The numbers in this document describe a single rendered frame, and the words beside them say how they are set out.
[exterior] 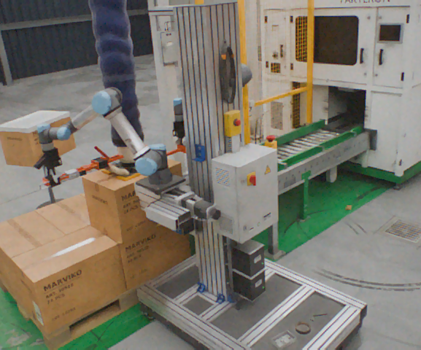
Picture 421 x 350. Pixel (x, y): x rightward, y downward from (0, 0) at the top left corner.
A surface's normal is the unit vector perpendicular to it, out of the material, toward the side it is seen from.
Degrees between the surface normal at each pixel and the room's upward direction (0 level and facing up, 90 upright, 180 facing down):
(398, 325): 0
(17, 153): 90
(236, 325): 0
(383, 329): 0
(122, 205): 90
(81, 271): 90
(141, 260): 90
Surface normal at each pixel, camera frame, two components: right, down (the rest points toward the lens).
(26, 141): -0.40, 0.38
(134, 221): 0.72, 0.22
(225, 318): -0.07, -0.92
